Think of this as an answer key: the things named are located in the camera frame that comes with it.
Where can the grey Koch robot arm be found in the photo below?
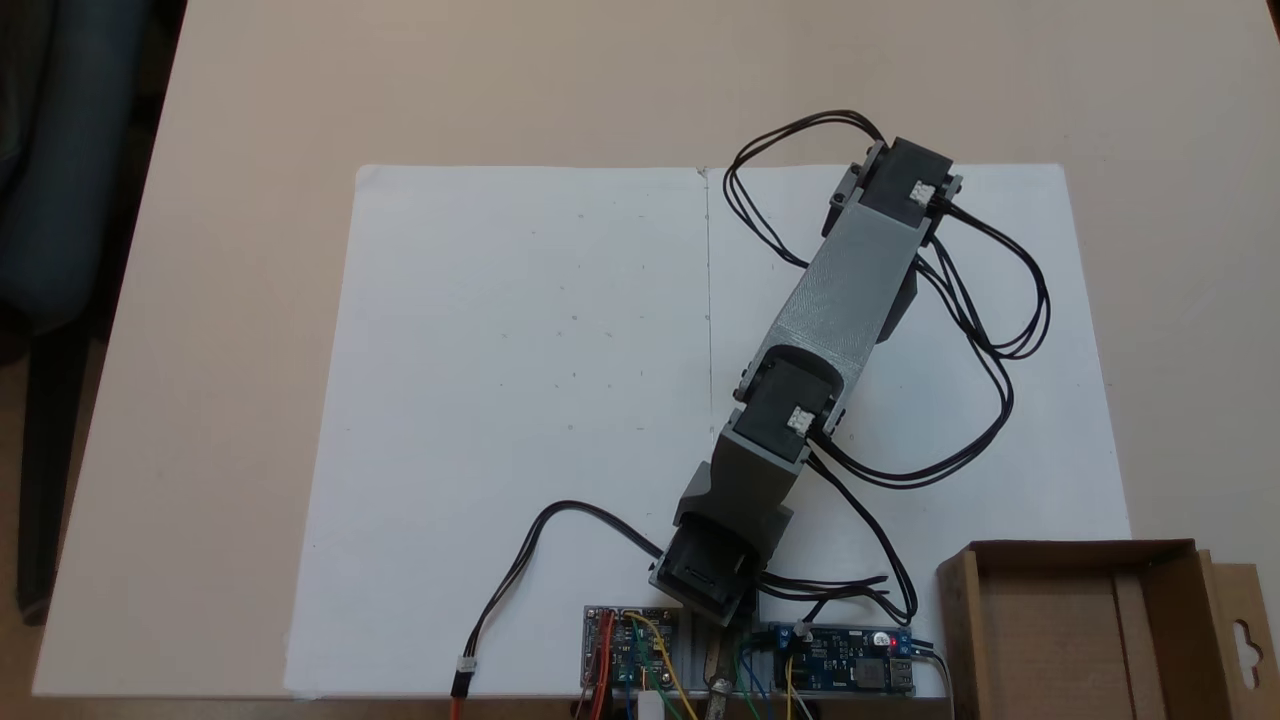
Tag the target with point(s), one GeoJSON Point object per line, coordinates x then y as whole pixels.
{"type": "Point", "coordinates": [850, 280]}

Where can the white paper sheet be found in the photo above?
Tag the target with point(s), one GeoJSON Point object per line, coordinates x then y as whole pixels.
{"type": "Point", "coordinates": [1060, 430]}
{"type": "Point", "coordinates": [450, 350]}

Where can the blue power circuit board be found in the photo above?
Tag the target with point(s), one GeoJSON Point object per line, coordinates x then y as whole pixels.
{"type": "Point", "coordinates": [840, 660]}

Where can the open cardboard box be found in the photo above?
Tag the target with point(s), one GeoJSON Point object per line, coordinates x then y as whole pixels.
{"type": "Point", "coordinates": [1060, 640]}

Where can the motor controller circuit board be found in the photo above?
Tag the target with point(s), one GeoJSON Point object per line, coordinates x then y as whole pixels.
{"type": "Point", "coordinates": [630, 650]}

